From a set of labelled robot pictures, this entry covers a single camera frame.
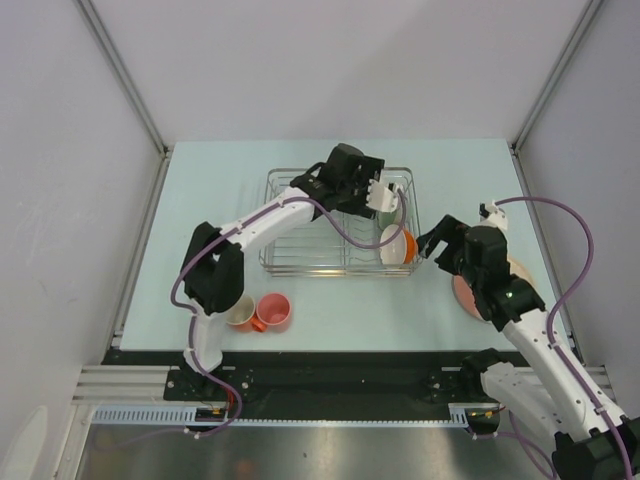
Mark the pink cup orange handle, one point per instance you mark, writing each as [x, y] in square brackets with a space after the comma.
[272, 313]

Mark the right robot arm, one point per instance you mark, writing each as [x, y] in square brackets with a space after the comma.
[594, 438]

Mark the cream cup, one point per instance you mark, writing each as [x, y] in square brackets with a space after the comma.
[240, 316]

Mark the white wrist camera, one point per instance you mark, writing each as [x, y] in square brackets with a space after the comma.
[492, 215]
[383, 196]

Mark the white and orange bowl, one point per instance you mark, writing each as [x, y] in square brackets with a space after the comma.
[402, 250]

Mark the aluminium frame post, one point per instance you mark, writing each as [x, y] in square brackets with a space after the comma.
[569, 50]
[116, 64]

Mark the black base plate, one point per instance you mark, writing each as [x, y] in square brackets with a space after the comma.
[426, 377]

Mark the pink and cream plate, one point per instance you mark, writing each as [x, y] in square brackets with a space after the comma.
[463, 293]

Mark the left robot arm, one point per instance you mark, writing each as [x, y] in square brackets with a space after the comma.
[212, 277]

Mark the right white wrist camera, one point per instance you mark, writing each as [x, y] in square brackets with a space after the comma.
[492, 215]

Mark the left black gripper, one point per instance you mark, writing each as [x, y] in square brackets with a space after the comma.
[369, 169]

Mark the green bowl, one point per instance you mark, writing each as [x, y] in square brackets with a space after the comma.
[384, 219]

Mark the right aluminium frame post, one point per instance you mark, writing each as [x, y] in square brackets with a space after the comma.
[569, 50]

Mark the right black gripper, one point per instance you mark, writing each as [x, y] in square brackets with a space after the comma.
[452, 231]

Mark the aluminium front rail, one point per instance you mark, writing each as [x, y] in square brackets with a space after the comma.
[116, 384]

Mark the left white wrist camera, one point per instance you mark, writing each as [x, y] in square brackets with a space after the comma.
[383, 196]

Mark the left aluminium frame post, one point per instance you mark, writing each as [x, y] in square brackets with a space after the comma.
[116, 64]

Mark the metal wire dish rack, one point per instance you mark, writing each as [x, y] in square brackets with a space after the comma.
[317, 250]

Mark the white slotted cable duct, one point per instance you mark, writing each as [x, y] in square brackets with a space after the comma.
[176, 416]

